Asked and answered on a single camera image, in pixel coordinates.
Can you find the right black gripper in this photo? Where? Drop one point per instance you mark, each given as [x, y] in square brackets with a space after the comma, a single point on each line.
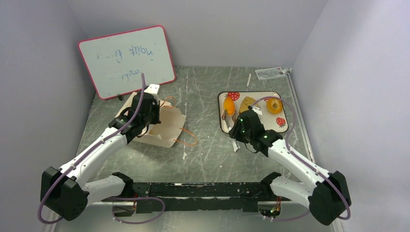
[242, 124]

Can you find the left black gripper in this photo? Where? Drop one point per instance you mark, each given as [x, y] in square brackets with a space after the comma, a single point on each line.
[155, 105]

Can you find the metal serving tongs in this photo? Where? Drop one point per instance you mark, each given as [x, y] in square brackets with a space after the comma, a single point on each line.
[226, 119]

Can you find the paper bag with orange handles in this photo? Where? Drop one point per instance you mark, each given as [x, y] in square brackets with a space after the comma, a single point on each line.
[164, 134]

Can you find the strawberry print tray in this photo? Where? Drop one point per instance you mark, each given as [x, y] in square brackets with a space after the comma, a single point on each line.
[278, 122]

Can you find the orange fake bread piece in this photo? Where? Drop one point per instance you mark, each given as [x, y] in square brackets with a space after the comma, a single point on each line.
[229, 106]

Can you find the yellow fake doughnut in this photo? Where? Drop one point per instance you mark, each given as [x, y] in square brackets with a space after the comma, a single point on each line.
[274, 106]

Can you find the yellow fake bread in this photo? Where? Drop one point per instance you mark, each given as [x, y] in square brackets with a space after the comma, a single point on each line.
[246, 104]

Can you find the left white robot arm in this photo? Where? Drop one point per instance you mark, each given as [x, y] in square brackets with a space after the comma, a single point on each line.
[67, 190]

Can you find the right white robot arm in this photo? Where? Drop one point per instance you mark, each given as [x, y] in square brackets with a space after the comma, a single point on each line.
[324, 194]

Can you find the red framed whiteboard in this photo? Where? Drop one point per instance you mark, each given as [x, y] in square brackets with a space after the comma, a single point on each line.
[116, 62]

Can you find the white card on table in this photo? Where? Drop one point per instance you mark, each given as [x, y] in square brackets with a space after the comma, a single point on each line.
[271, 73]

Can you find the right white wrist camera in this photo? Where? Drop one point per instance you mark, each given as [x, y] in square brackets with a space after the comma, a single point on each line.
[257, 110]

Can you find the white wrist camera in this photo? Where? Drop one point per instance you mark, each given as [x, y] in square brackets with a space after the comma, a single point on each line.
[257, 110]
[153, 89]

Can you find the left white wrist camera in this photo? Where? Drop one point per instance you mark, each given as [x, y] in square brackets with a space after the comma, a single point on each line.
[153, 89]

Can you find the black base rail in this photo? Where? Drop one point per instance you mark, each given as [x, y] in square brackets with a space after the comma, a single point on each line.
[244, 196]

